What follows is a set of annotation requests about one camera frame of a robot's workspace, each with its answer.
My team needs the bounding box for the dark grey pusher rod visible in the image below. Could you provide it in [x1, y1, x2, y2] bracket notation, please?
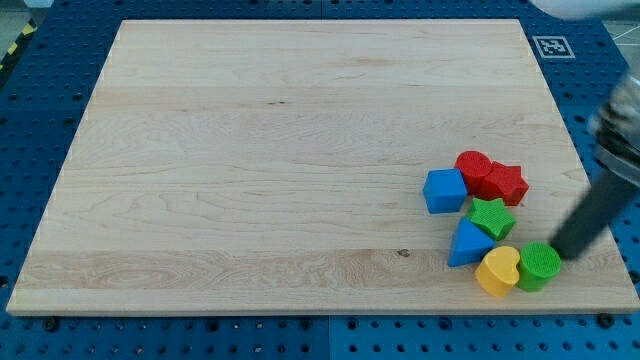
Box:
[549, 169, 639, 260]

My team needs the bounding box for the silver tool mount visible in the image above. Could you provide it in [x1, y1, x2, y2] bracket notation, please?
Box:
[589, 72, 639, 187]

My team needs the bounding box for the yellow heart block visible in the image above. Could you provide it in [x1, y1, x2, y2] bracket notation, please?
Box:
[475, 246, 520, 298]

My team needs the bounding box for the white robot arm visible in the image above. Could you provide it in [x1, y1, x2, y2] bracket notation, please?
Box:
[533, 0, 639, 260]

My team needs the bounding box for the green cylinder block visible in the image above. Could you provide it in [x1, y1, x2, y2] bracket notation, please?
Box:
[517, 242, 562, 292]

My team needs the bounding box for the red star block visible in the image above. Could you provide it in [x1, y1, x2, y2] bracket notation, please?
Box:
[477, 162, 529, 206]

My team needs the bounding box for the white fiducial marker tag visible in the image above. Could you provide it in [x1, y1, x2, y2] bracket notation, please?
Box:
[532, 36, 575, 59]

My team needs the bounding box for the green star block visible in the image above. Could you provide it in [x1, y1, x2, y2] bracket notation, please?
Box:
[465, 198, 517, 241]

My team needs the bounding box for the red cylinder block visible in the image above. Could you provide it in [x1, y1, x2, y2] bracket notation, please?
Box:
[454, 150, 492, 195]

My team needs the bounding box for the blue triangle block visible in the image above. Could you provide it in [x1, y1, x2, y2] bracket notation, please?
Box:
[447, 218, 496, 267]

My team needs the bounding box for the blue cube block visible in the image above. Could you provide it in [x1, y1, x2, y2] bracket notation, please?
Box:
[423, 168, 468, 214]

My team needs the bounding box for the wooden board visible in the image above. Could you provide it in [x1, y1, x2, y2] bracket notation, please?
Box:
[7, 19, 639, 316]

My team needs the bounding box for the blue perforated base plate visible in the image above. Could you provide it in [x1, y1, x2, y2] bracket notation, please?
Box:
[1, 1, 639, 359]

